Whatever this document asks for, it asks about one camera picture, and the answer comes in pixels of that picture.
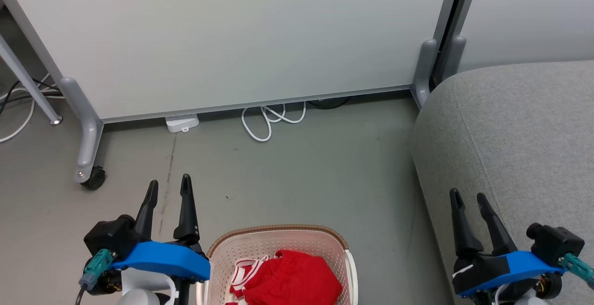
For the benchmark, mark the teal camera connector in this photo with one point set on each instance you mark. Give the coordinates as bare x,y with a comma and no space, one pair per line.
577,267
98,265

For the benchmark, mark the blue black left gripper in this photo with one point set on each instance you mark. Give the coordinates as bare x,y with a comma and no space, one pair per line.
167,259

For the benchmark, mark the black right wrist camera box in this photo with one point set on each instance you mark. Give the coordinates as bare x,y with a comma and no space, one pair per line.
554,243

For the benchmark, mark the grey fabric sofa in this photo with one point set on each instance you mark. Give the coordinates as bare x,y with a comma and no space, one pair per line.
510,133

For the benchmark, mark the teal right camera connector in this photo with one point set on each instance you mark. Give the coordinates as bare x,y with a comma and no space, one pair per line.
577,267

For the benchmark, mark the black caster wheel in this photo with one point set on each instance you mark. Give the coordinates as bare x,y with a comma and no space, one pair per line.
96,178

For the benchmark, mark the grey metal table leg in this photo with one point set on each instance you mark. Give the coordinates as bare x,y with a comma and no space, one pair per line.
28,80

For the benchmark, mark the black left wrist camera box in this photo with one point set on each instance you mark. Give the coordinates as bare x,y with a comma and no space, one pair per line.
111,236

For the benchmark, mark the narrow white partition panel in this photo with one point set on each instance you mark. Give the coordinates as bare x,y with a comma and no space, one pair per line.
533,17

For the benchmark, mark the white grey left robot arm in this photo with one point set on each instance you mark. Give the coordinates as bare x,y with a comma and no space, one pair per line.
139,291

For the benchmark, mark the grey partition foot with caster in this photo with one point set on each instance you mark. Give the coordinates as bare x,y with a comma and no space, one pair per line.
86,128

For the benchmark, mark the wide white partition panel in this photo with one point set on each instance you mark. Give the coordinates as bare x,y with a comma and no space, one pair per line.
232,40

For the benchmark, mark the cream perforated laundry basket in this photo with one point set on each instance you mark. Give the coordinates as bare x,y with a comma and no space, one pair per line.
260,244

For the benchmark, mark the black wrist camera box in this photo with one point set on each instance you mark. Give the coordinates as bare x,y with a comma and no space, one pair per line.
554,243
111,236

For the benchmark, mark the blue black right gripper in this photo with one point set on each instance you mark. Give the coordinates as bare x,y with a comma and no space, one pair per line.
501,270

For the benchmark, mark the red shorts with white trim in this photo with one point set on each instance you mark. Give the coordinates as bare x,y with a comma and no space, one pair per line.
297,279

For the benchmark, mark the short grey partition foot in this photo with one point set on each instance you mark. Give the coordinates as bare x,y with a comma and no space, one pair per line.
455,56
424,68

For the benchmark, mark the red jersey with striped hem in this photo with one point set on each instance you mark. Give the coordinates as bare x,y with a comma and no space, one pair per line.
241,270

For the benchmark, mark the white power strip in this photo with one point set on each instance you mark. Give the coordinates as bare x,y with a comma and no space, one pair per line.
182,122

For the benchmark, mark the teal left camera connector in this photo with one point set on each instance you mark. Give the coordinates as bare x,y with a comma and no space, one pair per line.
98,265

